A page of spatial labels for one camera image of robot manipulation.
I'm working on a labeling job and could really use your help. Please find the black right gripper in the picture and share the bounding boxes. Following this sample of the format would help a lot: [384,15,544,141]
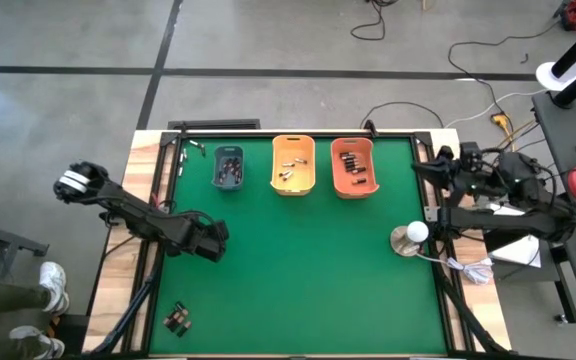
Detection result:
[411,152,499,196]

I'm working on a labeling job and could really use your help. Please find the grey-blue plastic bin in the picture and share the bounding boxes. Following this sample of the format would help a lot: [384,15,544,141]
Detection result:
[211,144,246,193]

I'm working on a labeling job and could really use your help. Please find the orange plastic bin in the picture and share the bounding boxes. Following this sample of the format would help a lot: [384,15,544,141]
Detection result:
[330,137,381,200]

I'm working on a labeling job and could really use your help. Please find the yellow plastic bin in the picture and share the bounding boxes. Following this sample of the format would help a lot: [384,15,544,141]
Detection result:
[269,134,317,197]

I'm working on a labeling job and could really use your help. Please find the green table mat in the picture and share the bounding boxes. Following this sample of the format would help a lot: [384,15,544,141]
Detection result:
[148,135,449,356]

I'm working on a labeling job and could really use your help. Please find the black flat floor box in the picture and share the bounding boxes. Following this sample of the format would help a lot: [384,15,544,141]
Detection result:
[167,118,262,131]

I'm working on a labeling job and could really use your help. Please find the white box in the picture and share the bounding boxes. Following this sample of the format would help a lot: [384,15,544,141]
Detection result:
[484,202,543,270]

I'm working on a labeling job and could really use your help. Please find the person's foot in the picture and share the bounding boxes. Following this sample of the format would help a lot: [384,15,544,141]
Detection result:
[37,260,71,317]
[10,324,67,360]

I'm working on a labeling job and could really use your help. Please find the grey metal stand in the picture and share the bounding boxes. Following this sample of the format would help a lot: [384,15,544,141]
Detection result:
[0,199,51,284]

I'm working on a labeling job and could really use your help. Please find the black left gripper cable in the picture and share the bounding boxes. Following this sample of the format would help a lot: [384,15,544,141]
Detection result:
[165,198,219,226]

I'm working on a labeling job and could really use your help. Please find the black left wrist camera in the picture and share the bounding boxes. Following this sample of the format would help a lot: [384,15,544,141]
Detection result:
[209,219,231,264]

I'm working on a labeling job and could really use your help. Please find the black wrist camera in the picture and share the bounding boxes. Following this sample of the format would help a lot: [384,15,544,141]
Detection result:
[209,219,231,264]
[460,141,484,166]

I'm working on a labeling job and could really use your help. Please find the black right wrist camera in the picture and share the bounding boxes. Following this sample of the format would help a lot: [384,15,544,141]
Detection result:
[460,141,484,166]

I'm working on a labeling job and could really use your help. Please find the black arched floor cable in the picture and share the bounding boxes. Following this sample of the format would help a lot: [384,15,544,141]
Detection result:
[358,101,445,130]

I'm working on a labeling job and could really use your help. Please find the yellow extension cord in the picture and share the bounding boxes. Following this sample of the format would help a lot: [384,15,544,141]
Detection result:
[467,112,539,182]

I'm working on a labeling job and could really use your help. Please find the white bundled lamp cable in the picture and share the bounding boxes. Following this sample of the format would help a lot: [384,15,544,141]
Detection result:
[415,252,495,287]

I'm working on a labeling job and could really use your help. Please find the white floor cable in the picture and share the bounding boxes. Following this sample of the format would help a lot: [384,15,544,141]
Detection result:
[444,88,547,129]

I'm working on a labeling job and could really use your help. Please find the long black floor cable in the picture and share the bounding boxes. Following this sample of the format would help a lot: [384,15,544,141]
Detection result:
[447,19,563,119]

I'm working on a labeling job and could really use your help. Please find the black aluminium table frame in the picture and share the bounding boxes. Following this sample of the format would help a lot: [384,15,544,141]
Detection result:
[83,127,512,360]

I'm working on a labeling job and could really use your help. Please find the black looped floor cable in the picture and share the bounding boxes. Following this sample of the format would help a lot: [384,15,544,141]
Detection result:
[350,0,400,42]

